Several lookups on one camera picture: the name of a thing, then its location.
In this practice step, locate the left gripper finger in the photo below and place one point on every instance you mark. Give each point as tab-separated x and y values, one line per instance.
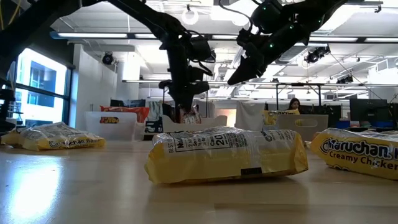
188	99
178	104

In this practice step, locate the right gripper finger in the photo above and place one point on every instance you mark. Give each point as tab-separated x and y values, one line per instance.
253	73
244	67

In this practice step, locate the red Maruchan noodle pack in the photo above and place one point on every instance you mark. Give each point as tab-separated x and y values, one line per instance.
115	109
143	115

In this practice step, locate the yellow Maruchan noodle pack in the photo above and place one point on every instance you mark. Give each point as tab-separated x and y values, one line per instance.
224	158
53	138
270	118
357	152

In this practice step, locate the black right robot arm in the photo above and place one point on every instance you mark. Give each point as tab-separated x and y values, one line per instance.
311	12

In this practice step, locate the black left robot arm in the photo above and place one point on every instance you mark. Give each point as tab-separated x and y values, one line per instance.
149	18

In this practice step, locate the pale patterned cloth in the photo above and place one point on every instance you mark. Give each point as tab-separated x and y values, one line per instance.
154	110

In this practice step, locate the white plastic bin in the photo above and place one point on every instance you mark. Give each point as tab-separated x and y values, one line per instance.
211	123

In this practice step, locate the white draped cloth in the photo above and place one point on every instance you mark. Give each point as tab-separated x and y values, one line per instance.
248	115

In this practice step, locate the black ceiling spotlight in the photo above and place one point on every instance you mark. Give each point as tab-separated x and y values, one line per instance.
343	80
312	57

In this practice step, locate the person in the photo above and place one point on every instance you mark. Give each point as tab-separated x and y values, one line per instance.
294	104

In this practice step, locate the clear plastic bin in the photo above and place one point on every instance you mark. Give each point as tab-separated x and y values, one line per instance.
124	127

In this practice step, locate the long ceiling light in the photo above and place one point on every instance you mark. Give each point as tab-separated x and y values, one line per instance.
335	39
93	35

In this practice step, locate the black round ceiling lamp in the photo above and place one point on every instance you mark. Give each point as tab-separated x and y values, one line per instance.
107	58

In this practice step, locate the grey plastic bin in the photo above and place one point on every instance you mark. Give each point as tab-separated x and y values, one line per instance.
317	130

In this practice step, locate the black monitor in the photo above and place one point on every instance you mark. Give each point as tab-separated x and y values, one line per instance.
368	110

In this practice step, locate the large window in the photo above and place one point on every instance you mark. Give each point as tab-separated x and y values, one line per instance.
40	102

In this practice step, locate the dark side shelf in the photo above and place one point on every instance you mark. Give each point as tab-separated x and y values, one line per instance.
4	109

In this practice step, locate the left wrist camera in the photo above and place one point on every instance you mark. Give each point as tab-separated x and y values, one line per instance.
197	74

